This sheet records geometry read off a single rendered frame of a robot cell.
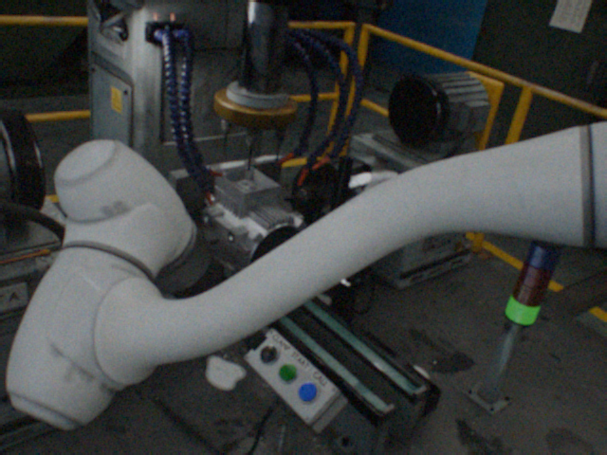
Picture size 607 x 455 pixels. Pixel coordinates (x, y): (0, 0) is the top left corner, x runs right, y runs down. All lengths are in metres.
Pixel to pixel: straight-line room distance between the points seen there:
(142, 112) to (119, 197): 0.79
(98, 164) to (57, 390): 0.22
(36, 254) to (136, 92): 0.51
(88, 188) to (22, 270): 0.42
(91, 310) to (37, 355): 0.06
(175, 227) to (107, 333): 0.17
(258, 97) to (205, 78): 0.24
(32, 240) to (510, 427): 1.03
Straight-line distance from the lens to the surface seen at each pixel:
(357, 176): 1.50
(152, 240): 0.67
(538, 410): 1.52
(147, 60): 1.39
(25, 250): 1.07
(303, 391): 0.96
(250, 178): 1.47
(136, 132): 1.45
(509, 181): 0.52
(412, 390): 1.25
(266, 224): 1.32
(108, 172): 0.64
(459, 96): 1.71
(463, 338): 1.64
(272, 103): 1.29
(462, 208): 0.53
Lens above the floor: 1.73
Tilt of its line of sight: 28 degrees down
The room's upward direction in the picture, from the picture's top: 10 degrees clockwise
